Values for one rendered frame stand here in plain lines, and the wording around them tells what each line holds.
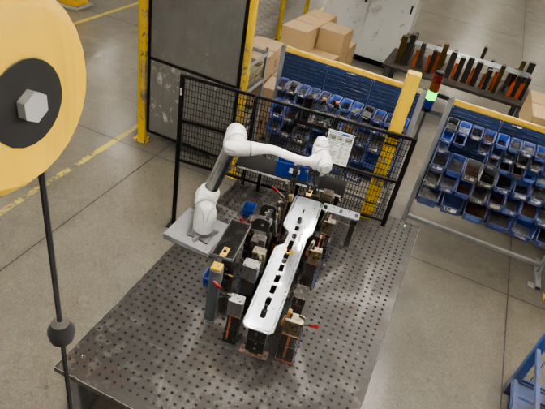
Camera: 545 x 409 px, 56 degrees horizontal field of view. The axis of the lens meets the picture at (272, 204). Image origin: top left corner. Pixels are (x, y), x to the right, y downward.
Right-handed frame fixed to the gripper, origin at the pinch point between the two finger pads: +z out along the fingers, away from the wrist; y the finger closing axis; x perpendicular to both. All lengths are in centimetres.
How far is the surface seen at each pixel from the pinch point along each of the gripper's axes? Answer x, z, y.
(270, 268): -67, 22, -7
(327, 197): 23.1, 19.2, 12.7
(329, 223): -8.6, 18.6, 20.4
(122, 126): 198, 123, -256
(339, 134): 54, -20, 7
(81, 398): -158, 81, -87
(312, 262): -44, 28, 17
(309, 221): -9.0, 22.2, 6.1
